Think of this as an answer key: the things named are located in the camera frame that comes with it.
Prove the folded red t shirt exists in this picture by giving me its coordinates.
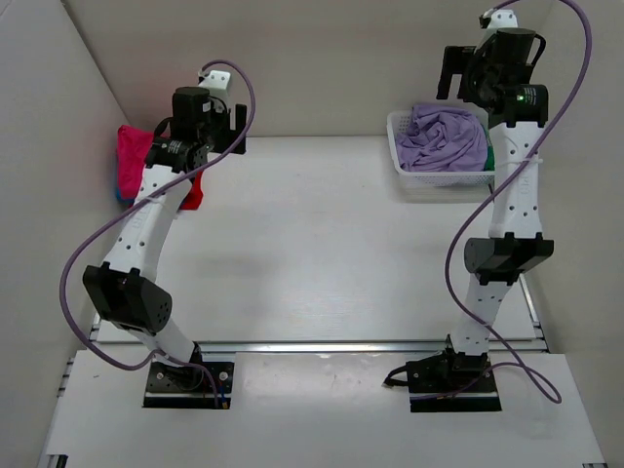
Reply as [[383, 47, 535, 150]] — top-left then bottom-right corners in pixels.
[[127, 170, 206, 212]]

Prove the white plastic basket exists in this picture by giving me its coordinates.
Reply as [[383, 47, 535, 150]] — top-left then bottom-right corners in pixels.
[[386, 110, 494, 190]]

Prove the green t shirt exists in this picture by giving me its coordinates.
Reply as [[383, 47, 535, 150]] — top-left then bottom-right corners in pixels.
[[484, 128, 495, 172]]

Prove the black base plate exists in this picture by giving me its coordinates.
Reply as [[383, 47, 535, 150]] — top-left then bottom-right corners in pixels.
[[383, 357, 502, 413], [142, 361, 235, 410]]

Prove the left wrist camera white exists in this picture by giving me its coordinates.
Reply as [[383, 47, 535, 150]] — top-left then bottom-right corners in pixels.
[[198, 70, 231, 93]]

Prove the purple cable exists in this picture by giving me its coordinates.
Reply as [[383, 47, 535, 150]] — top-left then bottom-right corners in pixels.
[[411, 0, 599, 405], [58, 58, 257, 409]]

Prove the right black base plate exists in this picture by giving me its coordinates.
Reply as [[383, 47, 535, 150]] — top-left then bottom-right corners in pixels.
[[383, 357, 502, 413]]

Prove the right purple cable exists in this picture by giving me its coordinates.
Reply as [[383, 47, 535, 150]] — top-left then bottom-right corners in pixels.
[[411, 0, 599, 405]]

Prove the aluminium rail front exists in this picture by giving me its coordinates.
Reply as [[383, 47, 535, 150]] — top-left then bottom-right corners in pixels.
[[96, 338, 547, 354]]

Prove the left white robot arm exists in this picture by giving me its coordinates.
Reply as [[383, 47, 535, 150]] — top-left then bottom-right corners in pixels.
[[83, 85, 255, 388]]

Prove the folded blue t shirt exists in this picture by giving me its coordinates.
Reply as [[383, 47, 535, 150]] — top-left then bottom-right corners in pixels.
[[115, 187, 135, 208]]

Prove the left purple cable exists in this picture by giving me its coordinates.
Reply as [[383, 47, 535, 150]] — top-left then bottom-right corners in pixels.
[[58, 58, 257, 409]]

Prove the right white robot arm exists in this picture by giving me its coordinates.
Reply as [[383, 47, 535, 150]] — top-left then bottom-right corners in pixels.
[[411, 26, 554, 399]]

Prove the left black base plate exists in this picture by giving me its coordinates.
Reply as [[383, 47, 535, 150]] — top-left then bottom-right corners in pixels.
[[142, 361, 235, 410]]

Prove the purple t shirt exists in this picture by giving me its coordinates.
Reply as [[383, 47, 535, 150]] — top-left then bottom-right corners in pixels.
[[395, 104, 488, 173]]

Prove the folded pink t shirt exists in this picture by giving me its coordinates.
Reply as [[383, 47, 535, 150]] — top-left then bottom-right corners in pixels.
[[116, 125, 154, 175]]

